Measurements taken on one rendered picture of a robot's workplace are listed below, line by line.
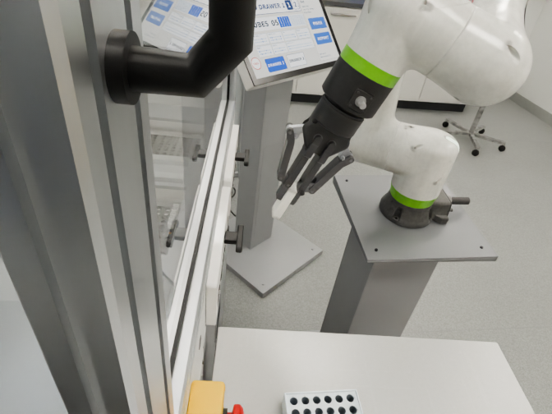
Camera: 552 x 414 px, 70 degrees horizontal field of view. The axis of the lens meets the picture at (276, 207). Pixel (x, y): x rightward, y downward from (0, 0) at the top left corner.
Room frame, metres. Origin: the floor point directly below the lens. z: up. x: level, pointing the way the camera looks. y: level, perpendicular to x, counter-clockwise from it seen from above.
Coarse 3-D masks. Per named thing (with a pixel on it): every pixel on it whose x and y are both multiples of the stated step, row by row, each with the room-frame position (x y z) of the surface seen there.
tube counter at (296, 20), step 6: (270, 18) 1.49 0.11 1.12; (276, 18) 1.51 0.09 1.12; (282, 18) 1.53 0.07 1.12; (288, 18) 1.55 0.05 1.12; (294, 18) 1.58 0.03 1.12; (300, 18) 1.60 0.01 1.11; (276, 24) 1.49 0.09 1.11; (282, 24) 1.51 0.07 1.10; (288, 24) 1.54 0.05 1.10; (294, 24) 1.56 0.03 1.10; (300, 24) 1.58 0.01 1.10
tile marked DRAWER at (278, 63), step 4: (280, 56) 1.41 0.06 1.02; (264, 60) 1.35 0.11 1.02; (268, 60) 1.36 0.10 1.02; (272, 60) 1.37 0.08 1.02; (276, 60) 1.39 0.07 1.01; (280, 60) 1.40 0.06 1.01; (284, 60) 1.42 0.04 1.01; (268, 64) 1.35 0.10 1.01; (272, 64) 1.36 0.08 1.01; (276, 64) 1.38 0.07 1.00; (280, 64) 1.39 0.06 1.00; (284, 64) 1.41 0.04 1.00; (268, 68) 1.34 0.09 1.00; (272, 68) 1.35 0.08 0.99; (276, 68) 1.37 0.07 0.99; (280, 68) 1.38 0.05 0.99; (284, 68) 1.39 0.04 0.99
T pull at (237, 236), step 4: (240, 228) 0.59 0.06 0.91; (228, 232) 0.58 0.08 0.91; (232, 232) 0.58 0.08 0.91; (236, 232) 0.58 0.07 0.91; (240, 232) 0.58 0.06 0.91; (224, 236) 0.57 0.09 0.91; (228, 236) 0.57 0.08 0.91; (232, 236) 0.57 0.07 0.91; (236, 236) 0.57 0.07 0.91; (240, 236) 0.57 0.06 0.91; (224, 240) 0.56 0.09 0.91; (228, 240) 0.56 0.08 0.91; (232, 240) 0.56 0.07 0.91; (236, 240) 0.56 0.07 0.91; (240, 240) 0.56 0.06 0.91; (236, 244) 0.55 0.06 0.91; (240, 244) 0.55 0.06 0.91; (236, 248) 0.54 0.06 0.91; (240, 248) 0.54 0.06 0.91; (240, 252) 0.54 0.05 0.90
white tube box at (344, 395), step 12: (288, 396) 0.33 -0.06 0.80; (300, 396) 0.34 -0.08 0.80; (312, 396) 0.34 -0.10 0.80; (324, 396) 0.34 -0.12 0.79; (336, 396) 0.35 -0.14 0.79; (348, 396) 0.35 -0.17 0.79; (288, 408) 0.31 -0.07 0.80; (300, 408) 0.32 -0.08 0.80; (312, 408) 0.32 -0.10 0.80; (324, 408) 0.32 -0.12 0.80; (336, 408) 0.32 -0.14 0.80; (348, 408) 0.33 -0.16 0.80; (360, 408) 0.33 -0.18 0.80
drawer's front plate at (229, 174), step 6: (234, 126) 1.01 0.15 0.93; (234, 132) 0.97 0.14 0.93; (234, 138) 0.94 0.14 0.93; (234, 144) 0.91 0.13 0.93; (228, 150) 0.87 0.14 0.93; (234, 150) 0.87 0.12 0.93; (228, 156) 0.84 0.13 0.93; (234, 156) 0.85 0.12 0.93; (228, 162) 0.81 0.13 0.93; (234, 162) 0.86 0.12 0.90; (228, 168) 0.78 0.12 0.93; (234, 168) 0.89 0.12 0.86; (228, 174) 0.76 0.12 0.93; (234, 174) 0.92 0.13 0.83; (228, 180) 0.74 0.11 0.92; (228, 186) 0.74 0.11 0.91
